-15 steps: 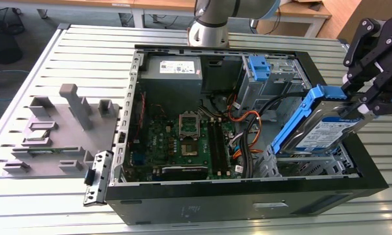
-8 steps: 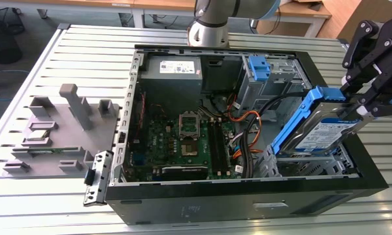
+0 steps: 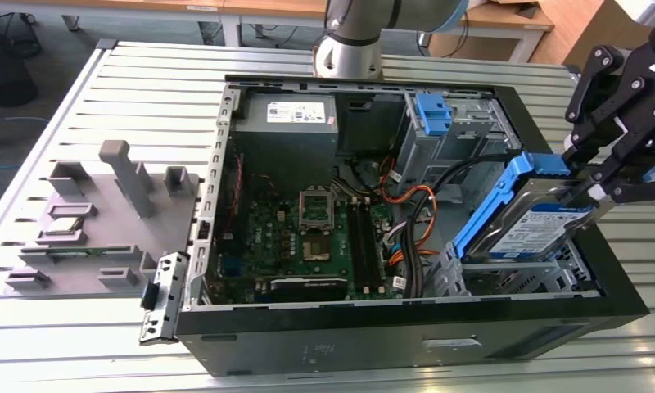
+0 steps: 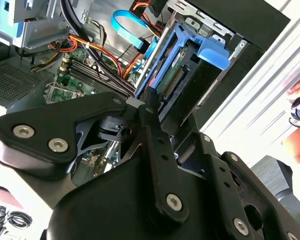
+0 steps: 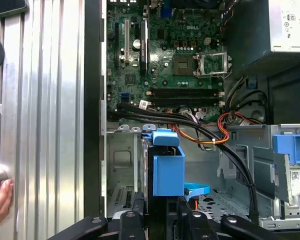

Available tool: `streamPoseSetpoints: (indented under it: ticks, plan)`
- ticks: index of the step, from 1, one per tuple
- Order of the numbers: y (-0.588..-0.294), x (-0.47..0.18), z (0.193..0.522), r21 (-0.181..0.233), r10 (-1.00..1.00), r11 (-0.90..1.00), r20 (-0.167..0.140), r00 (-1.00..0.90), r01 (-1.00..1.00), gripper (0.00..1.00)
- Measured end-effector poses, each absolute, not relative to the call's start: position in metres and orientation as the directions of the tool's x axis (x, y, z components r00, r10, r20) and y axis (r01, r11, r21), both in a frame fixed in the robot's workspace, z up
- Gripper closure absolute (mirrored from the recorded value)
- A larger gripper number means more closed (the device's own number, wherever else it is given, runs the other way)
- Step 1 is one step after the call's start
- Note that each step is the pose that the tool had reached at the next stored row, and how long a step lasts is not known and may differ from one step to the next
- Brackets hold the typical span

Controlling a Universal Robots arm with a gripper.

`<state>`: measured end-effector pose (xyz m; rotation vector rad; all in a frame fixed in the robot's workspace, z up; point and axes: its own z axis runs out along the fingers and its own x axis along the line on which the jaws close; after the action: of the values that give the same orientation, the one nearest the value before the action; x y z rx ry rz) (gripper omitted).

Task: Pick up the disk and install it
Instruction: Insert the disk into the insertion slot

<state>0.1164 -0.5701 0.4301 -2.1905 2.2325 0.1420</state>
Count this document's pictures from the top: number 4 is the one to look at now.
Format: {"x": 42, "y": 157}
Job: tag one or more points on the hard disk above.
{"x": 175, "y": 75}

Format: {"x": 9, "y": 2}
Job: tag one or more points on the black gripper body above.
{"x": 110, "y": 205}

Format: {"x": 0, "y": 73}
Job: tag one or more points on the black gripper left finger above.
{"x": 52, "y": 120}

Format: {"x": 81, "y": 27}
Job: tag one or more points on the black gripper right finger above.
{"x": 215, "y": 170}

